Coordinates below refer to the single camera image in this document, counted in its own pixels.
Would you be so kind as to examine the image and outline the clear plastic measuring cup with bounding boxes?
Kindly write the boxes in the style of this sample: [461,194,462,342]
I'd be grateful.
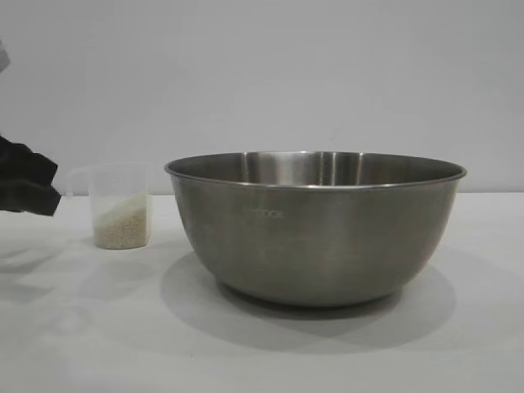
[65,162,155,249]

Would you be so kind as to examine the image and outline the white rice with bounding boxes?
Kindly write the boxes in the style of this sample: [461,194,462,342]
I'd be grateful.
[94,192,148,249]

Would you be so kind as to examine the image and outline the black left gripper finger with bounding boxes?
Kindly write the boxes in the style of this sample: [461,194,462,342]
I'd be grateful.
[0,134,59,191]
[0,179,62,217]

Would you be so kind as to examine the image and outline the stainless steel mixing bowl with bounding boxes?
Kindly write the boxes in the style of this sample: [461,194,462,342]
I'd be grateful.
[164,151,468,308]

